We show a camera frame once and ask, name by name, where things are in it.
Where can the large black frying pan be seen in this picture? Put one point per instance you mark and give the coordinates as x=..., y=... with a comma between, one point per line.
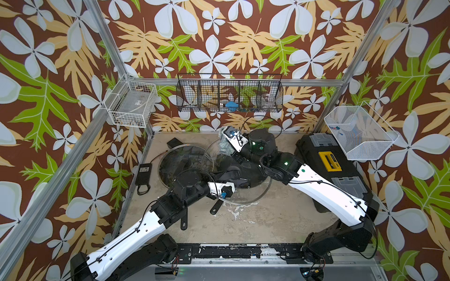
x=189, y=187

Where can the black yellow toolbox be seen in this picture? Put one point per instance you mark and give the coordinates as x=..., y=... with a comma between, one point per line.
x=321, y=152

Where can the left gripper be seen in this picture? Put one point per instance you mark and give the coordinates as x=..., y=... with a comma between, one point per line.
x=222, y=178

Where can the black wire basket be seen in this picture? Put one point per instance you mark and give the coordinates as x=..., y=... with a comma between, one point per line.
x=229, y=92

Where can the white wire basket left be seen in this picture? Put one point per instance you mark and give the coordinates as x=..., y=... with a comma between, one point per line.
x=131, y=102

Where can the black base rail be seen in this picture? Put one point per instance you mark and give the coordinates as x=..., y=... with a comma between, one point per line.
x=291, y=253

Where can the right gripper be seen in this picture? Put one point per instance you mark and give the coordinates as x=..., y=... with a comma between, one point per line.
x=228, y=154

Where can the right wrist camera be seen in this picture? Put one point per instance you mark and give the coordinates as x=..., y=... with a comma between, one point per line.
x=235, y=138

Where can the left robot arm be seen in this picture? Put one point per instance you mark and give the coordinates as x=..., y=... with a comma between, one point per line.
x=100, y=264

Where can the black power adapter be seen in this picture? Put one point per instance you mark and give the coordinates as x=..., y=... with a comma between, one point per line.
x=143, y=174

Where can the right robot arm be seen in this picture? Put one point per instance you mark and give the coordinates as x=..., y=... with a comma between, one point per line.
x=355, y=227

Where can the green microfibre cloth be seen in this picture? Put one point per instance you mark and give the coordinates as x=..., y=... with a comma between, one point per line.
x=224, y=145

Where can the small pan with lid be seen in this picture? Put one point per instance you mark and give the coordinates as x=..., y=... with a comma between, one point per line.
x=253, y=175

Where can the glass pot lid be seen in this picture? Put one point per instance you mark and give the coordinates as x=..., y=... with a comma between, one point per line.
x=180, y=158
x=246, y=189

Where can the white mesh basket right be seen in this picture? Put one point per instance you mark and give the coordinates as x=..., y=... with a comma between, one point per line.
x=361, y=131

